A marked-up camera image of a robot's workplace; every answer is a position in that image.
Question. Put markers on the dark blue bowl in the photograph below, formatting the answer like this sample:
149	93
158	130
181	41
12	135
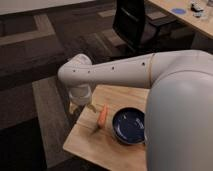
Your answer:
128	125

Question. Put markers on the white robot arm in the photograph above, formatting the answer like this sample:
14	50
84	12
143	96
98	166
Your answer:
179	108

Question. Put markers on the orange pepper with green stem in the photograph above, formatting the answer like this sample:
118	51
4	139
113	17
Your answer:
101	120

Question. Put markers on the blue round disc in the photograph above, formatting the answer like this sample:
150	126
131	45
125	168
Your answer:
178	11

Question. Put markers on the small grey clutter object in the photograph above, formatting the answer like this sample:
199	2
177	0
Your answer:
198	14

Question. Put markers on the black office chair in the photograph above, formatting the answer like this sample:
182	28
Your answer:
132	24

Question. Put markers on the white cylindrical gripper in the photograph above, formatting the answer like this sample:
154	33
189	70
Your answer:
80	95

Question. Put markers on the small white grey object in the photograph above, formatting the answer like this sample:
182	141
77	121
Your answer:
195	7

